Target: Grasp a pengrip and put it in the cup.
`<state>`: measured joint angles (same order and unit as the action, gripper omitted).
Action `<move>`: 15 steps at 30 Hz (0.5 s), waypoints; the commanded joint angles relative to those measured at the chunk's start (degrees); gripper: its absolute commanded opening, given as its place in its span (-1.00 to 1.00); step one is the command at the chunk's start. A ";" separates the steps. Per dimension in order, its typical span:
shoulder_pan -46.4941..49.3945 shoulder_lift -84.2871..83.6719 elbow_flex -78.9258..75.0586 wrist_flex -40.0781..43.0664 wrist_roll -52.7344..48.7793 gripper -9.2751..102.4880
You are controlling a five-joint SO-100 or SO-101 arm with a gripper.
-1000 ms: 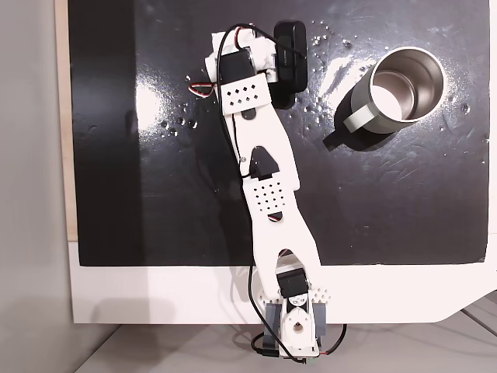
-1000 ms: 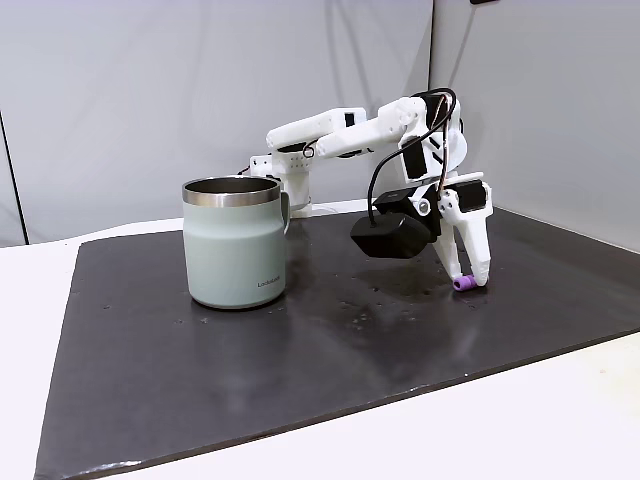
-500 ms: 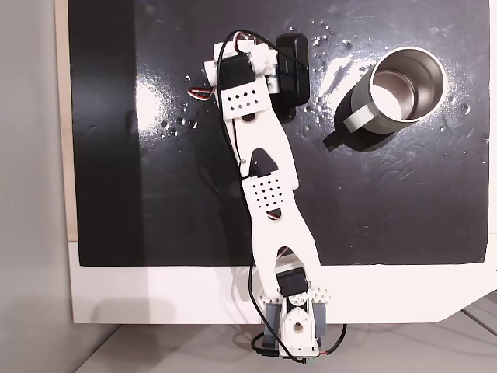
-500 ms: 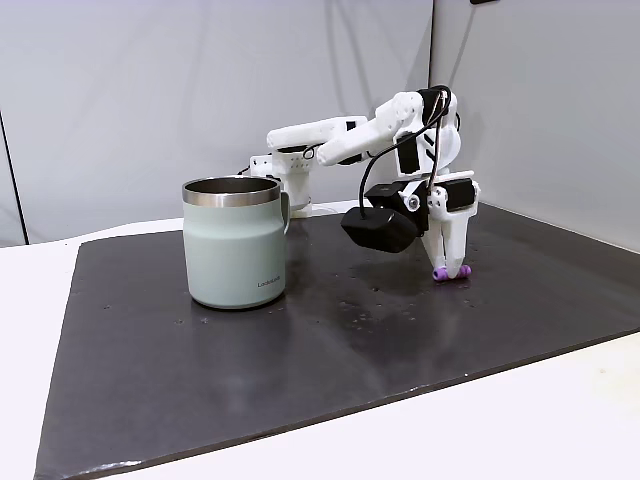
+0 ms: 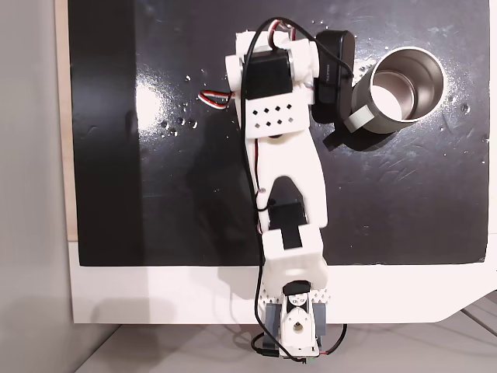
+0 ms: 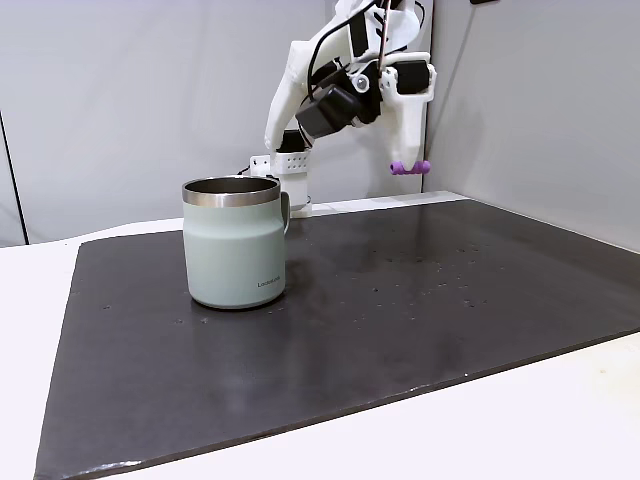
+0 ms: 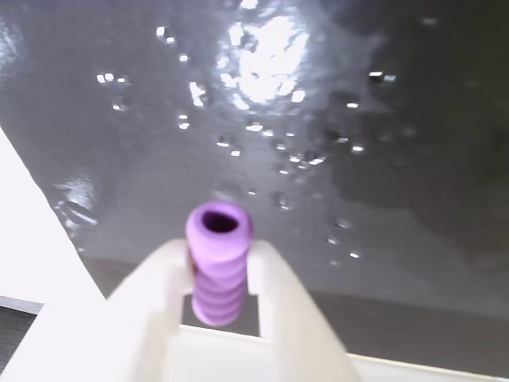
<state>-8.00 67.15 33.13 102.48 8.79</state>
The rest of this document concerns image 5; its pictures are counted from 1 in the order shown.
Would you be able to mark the sage green steel mug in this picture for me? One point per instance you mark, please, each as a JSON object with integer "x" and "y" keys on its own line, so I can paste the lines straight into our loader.
{"x": 404, "y": 116}

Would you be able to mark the grey table clamp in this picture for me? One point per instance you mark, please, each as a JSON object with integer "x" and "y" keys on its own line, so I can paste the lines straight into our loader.
{"x": 320, "y": 320}
{"x": 273, "y": 324}

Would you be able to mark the black camera box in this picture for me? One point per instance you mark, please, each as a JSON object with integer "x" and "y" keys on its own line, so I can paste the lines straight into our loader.
{"x": 334, "y": 74}

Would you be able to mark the black table mat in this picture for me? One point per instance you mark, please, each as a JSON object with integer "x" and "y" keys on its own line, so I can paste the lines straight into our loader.
{"x": 155, "y": 175}

